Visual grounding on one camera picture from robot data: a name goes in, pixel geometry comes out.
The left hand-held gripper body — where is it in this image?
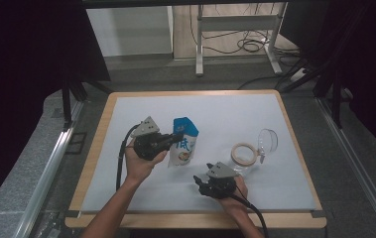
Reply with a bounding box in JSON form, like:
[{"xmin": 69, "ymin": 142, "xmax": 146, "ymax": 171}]
[{"xmin": 129, "ymin": 115, "xmax": 171, "ymax": 163}]

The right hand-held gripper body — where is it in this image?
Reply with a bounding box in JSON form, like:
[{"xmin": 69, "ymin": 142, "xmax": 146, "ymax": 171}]
[{"xmin": 197, "ymin": 161, "xmax": 240, "ymax": 200}]

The blue and white milk pouch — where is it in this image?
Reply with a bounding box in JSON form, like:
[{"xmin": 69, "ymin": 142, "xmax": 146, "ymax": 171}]
[{"xmin": 168, "ymin": 116, "xmax": 200, "ymax": 169}]

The glass jar with hinged lid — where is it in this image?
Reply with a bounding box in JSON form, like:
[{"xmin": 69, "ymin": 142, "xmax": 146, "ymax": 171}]
[{"xmin": 229, "ymin": 128, "xmax": 280, "ymax": 177}]

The person's left hand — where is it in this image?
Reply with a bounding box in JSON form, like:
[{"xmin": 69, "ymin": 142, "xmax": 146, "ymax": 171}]
[{"xmin": 123, "ymin": 138, "xmax": 170, "ymax": 186}]

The person's right hand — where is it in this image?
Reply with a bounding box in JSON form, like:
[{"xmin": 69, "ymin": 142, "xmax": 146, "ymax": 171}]
[{"xmin": 215, "ymin": 175, "xmax": 250, "ymax": 216}]

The wooden table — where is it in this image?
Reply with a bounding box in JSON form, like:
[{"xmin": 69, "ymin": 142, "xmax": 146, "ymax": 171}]
[{"xmin": 64, "ymin": 88, "xmax": 327, "ymax": 230}]

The black metal stand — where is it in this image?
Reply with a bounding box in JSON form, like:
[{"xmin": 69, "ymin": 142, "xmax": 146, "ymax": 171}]
[
  {"xmin": 274, "ymin": 58, "xmax": 346, "ymax": 131},
  {"xmin": 60, "ymin": 77, "xmax": 112, "ymax": 131}
]

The white board panel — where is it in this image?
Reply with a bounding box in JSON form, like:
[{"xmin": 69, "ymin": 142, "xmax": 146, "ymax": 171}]
[{"xmin": 85, "ymin": 5, "xmax": 174, "ymax": 58}]

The white power strip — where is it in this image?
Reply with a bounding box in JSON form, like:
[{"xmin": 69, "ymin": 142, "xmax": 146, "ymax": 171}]
[{"xmin": 289, "ymin": 67, "xmax": 309, "ymax": 83}]

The black curtain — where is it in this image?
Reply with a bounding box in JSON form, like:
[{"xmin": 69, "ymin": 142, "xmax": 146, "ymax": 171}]
[
  {"xmin": 0, "ymin": 0, "xmax": 111, "ymax": 219},
  {"xmin": 279, "ymin": 0, "xmax": 376, "ymax": 160}
]

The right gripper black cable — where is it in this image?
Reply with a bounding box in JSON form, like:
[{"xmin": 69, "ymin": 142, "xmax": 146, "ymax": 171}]
[{"xmin": 228, "ymin": 184, "xmax": 270, "ymax": 238}]

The black bracket frame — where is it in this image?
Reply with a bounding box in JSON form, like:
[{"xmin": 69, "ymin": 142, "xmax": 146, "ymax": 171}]
[{"xmin": 65, "ymin": 131, "xmax": 88, "ymax": 156}]

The aluminium rail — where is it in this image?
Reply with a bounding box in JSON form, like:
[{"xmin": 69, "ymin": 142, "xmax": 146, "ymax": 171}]
[
  {"xmin": 316, "ymin": 97, "xmax": 376, "ymax": 234},
  {"xmin": 12, "ymin": 99, "xmax": 84, "ymax": 238}
]

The black floor cables bundle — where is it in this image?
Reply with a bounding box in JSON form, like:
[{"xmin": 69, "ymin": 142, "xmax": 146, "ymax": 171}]
[{"xmin": 188, "ymin": 3, "xmax": 304, "ymax": 59}]

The white metal desk frame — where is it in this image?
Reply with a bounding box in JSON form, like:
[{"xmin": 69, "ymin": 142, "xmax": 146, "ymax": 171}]
[{"xmin": 194, "ymin": 3, "xmax": 289, "ymax": 77}]

